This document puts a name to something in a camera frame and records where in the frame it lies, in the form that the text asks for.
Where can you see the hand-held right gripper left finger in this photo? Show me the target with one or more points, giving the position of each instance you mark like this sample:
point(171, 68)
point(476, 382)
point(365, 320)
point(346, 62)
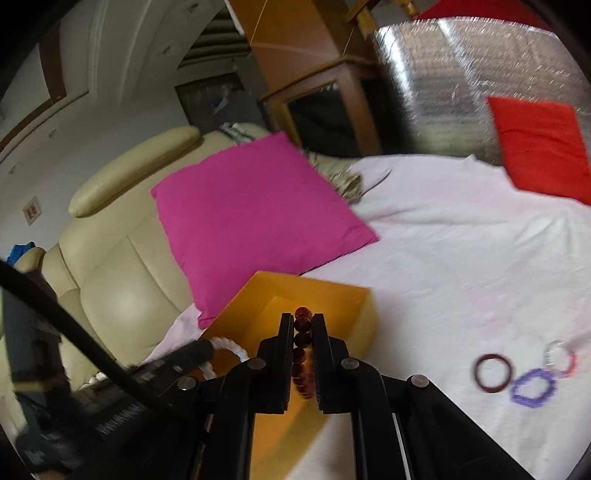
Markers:
point(282, 369)

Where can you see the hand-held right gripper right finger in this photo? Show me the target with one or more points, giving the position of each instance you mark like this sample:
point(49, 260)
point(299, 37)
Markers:
point(323, 369)

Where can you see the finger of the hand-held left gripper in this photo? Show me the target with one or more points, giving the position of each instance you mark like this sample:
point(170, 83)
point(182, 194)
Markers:
point(184, 357)

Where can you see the orange box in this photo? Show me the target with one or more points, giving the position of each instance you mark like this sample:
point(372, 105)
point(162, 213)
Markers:
point(263, 309)

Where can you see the dark red bangle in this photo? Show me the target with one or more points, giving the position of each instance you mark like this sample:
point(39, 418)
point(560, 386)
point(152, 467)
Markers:
point(476, 374)

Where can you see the cream leather sofa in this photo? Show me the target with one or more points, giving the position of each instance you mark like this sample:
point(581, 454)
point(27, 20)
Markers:
point(120, 258)

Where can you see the pink pillow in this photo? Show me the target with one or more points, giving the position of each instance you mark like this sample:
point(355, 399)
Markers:
point(254, 207)

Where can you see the patterned beige cloth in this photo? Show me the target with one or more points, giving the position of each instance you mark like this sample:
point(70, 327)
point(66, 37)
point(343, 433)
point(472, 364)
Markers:
point(344, 184)

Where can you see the blue cloth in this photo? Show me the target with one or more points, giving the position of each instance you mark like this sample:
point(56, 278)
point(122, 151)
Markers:
point(21, 253)

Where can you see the striped cloth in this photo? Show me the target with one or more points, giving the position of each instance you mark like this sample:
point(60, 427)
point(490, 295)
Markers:
point(235, 131)

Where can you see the low wooden glass-door cabinet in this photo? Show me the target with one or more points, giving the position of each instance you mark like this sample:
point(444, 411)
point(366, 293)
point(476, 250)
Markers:
point(351, 106)

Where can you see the red pillow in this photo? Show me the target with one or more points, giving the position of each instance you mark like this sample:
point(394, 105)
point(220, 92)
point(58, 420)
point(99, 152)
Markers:
point(540, 143)

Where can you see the silver foil panel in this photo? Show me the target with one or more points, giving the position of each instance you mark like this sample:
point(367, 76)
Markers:
point(443, 69)

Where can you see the tall wooden cabinet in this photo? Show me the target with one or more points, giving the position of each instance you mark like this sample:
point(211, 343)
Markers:
point(295, 37)

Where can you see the red cloth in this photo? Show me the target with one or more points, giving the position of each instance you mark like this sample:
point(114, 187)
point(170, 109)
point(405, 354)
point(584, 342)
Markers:
point(480, 9)

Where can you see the small framed wall picture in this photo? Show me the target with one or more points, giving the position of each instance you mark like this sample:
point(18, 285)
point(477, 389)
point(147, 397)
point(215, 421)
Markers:
point(32, 211)

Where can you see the dark framed wall picture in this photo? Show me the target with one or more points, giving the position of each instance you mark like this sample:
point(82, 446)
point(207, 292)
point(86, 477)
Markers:
point(212, 101)

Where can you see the wooden chair frame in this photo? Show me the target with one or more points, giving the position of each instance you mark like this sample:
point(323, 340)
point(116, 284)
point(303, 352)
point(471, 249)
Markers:
point(369, 16)

